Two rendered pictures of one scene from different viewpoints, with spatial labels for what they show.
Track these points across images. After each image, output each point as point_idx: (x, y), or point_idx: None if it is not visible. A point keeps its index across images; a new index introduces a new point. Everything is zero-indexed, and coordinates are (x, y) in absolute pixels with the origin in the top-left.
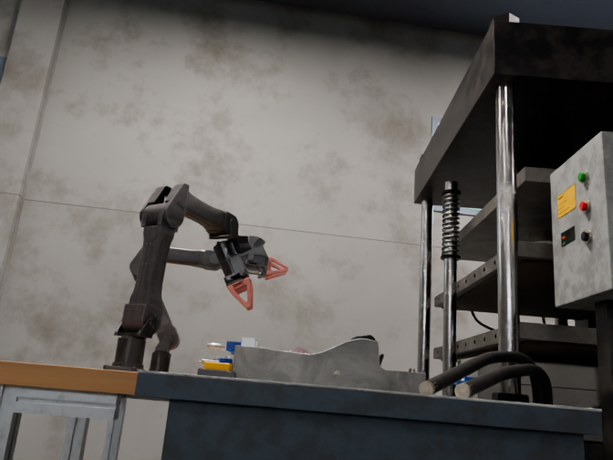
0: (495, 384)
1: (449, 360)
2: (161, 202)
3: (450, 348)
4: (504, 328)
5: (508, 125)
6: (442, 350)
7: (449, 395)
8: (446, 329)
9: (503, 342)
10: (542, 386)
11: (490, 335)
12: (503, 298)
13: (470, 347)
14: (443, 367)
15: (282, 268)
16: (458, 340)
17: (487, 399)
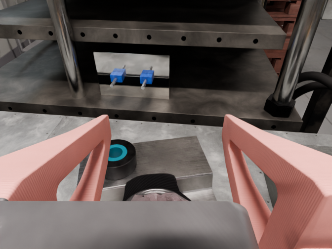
0: (171, 72)
1: (74, 52)
2: None
3: (72, 38)
4: (308, 51)
5: None
6: (62, 43)
7: (83, 88)
8: (62, 15)
9: (302, 65)
10: (314, 90)
11: (202, 36)
12: (318, 21)
13: (133, 40)
14: (70, 62)
15: (100, 125)
16: (83, 27)
17: (170, 88)
